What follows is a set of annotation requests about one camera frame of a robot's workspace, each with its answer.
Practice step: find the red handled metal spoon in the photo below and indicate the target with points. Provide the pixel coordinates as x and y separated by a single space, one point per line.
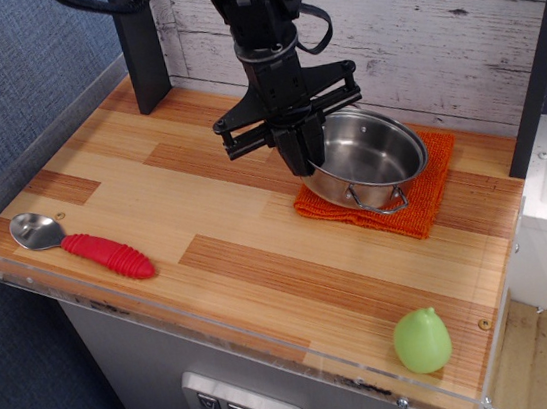
37 232

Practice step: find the clear acrylic table guard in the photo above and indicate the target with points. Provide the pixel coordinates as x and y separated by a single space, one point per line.
238 268

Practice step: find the dark grey left post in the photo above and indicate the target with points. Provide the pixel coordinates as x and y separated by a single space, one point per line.
144 58

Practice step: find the dark grey post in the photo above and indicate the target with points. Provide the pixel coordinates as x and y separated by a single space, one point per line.
533 104
144 58

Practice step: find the green plastic pear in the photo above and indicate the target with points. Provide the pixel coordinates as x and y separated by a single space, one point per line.
422 342

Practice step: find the grey toy fridge cabinet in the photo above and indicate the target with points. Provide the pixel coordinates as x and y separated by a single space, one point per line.
144 366

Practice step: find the silver metal pot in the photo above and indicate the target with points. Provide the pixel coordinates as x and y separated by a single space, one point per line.
370 162

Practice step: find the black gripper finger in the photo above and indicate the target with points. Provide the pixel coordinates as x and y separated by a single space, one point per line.
313 138
291 151

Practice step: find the dark grey right post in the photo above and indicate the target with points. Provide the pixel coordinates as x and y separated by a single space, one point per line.
533 104

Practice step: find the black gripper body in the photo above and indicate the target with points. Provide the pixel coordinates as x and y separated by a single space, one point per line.
283 95

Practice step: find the orange knitted cloth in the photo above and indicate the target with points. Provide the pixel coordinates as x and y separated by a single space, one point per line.
424 197

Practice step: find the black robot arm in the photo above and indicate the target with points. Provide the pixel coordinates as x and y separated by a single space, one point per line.
266 26

